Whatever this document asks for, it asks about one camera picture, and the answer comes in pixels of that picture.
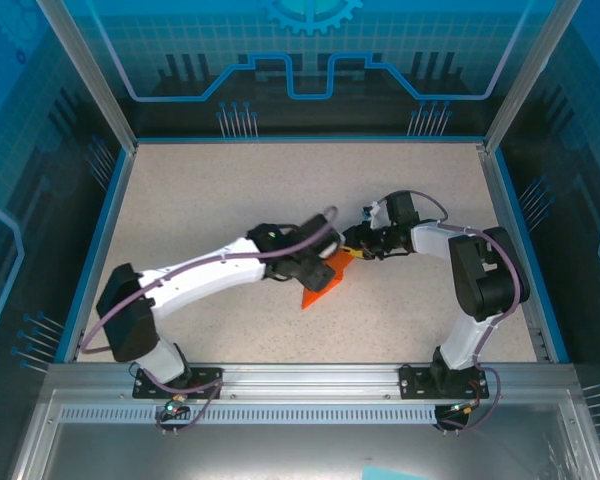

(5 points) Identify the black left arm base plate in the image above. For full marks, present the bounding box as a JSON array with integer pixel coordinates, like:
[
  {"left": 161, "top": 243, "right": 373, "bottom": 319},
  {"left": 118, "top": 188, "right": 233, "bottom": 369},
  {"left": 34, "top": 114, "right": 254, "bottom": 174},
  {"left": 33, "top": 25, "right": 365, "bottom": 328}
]
[{"left": 132, "top": 364, "right": 226, "bottom": 401}]

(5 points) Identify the aluminium frame post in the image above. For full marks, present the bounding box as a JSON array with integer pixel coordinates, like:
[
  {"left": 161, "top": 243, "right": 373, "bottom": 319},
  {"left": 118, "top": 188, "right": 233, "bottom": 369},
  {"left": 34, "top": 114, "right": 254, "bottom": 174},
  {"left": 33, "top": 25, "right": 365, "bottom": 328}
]
[
  {"left": 35, "top": 0, "right": 140, "bottom": 155},
  {"left": 481, "top": 0, "right": 584, "bottom": 155}
]

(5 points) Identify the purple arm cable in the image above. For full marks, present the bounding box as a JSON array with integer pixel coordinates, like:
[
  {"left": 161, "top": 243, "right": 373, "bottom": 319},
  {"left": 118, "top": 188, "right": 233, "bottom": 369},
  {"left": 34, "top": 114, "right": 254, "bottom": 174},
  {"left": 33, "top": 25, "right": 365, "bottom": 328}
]
[
  {"left": 389, "top": 189, "right": 532, "bottom": 434},
  {"left": 77, "top": 205, "right": 342, "bottom": 435}
]

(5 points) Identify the aluminium side rail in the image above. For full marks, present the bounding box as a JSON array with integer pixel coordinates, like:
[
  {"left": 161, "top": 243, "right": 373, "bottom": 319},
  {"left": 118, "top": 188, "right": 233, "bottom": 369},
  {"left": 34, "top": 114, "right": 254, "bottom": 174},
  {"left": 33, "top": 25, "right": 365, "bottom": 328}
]
[
  {"left": 477, "top": 144, "right": 552, "bottom": 364},
  {"left": 62, "top": 144, "right": 140, "bottom": 365}
]

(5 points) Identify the aluminium mounting rail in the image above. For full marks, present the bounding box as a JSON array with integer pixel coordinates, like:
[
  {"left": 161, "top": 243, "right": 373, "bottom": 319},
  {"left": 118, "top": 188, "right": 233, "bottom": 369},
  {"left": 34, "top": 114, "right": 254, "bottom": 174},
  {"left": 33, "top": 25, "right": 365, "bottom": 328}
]
[{"left": 44, "top": 362, "right": 581, "bottom": 402}]

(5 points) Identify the brushed steel base panel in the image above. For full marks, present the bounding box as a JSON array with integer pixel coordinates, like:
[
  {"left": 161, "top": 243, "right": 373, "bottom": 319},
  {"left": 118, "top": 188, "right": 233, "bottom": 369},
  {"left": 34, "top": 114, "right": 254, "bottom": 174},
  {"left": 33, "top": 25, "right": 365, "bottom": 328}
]
[{"left": 9, "top": 389, "right": 600, "bottom": 480}]

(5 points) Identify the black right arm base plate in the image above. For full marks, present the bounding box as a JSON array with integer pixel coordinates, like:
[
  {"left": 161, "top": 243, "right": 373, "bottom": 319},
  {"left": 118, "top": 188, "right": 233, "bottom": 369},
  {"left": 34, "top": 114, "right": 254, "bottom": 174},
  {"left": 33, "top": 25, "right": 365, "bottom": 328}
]
[{"left": 398, "top": 363, "right": 491, "bottom": 401}]

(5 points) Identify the light blue paper sheet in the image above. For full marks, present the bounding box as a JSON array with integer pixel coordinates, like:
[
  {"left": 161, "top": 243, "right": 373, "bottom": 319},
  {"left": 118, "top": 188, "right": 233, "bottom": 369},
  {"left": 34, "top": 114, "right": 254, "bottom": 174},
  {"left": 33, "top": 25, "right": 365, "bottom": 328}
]
[{"left": 362, "top": 465, "right": 422, "bottom": 480}]

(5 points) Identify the orange cloth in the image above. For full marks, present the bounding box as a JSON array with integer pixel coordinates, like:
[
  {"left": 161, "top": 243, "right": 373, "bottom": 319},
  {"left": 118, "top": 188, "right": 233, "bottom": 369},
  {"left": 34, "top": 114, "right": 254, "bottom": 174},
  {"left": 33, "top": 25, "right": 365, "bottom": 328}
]
[{"left": 299, "top": 249, "right": 358, "bottom": 312}]

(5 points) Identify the slotted grey cable duct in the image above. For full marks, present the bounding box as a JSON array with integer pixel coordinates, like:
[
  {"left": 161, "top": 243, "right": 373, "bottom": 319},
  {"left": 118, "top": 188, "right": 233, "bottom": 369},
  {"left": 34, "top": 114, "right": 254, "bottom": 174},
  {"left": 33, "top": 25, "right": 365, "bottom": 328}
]
[{"left": 58, "top": 405, "right": 440, "bottom": 426}]

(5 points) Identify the cable connector with green light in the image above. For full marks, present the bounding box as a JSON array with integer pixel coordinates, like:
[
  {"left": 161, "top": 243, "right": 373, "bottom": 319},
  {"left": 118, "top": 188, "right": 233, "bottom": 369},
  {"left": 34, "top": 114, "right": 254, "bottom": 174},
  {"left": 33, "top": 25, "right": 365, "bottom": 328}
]
[{"left": 162, "top": 393, "right": 192, "bottom": 419}]

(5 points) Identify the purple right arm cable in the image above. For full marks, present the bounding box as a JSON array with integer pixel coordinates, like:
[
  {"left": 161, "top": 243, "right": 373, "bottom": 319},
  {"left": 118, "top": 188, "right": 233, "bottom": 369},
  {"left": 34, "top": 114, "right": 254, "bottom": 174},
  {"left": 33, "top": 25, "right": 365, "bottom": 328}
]
[{"left": 389, "top": 189, "right": 532, "bottom": 434}]

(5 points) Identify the cable connector with orange wires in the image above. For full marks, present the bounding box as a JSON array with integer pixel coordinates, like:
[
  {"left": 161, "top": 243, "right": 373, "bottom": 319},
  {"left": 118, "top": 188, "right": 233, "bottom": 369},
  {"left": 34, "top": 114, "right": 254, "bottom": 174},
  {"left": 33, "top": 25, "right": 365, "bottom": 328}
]
[{"left": 447, "top": 399, "right": 482, "bottom": 417}]

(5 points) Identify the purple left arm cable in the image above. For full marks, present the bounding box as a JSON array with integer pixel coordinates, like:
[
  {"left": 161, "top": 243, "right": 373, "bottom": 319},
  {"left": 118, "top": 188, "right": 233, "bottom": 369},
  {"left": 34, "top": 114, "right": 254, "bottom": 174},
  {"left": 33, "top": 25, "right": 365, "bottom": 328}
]
[{"left": 77, "top": 205, "right": 342, "bottom": 435}]

